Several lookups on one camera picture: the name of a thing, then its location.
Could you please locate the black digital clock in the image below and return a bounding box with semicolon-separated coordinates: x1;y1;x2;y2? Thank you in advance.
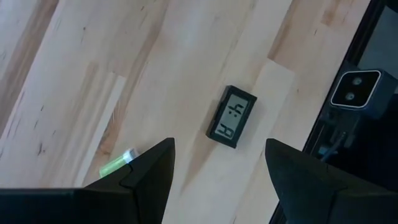
205;85;258;149

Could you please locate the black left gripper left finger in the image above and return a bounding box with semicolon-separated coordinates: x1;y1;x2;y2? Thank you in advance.
0;137;177;224

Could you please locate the grey table-level camera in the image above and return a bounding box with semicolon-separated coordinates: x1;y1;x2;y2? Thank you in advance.
328;68;398;121

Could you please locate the green white USB charger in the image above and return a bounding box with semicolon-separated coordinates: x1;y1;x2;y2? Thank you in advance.
98;147;140;179

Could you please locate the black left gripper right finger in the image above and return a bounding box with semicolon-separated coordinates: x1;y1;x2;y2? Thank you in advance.
264;138;398;224

